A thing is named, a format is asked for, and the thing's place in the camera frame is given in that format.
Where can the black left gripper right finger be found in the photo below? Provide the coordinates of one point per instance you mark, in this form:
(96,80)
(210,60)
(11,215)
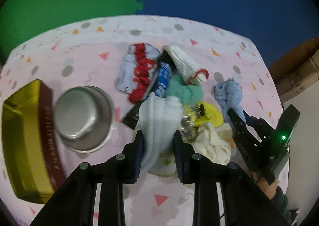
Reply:
(183,158)

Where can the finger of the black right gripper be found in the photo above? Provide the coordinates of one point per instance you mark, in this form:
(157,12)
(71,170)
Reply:
(261,127)
(246,143)

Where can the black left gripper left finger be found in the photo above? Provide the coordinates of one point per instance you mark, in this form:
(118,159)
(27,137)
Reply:
(131,164)

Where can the cream white cloth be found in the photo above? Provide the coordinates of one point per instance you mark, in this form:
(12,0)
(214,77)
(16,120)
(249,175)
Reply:
(209,144)

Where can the light blue small towel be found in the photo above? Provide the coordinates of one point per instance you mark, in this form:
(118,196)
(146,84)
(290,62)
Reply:
(229,96)

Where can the teal fluffy pompom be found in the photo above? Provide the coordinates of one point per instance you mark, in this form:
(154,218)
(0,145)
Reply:
(187,94)

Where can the blue black snack packet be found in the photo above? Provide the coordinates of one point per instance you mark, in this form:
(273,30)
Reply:
(163,78)

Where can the orange yellow dotted towel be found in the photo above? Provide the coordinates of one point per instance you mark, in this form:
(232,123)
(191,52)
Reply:
(224,131)

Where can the right hand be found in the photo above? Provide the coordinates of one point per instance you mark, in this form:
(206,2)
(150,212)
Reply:
(268,190)

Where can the clear bag wooden sticks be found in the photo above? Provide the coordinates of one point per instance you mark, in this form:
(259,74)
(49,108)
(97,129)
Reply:
(187,127)

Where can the stainless steel bowl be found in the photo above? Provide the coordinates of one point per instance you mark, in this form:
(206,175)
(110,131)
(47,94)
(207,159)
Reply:
(84,118)

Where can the brown cardboard box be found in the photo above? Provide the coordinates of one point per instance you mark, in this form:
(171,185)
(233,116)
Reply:
(297,70)

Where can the white knit red-trimmed glove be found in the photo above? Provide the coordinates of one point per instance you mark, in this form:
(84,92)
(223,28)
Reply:
(190,70)

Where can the red white fabric pouch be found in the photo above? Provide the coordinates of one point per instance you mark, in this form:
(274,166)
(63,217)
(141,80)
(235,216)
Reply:
(137,70)

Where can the gold rectangular tin box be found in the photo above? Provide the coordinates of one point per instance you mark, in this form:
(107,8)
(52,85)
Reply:
(29,146)

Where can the blue foam wall mat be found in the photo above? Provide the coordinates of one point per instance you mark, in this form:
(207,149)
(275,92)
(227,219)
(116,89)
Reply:
(274,26)

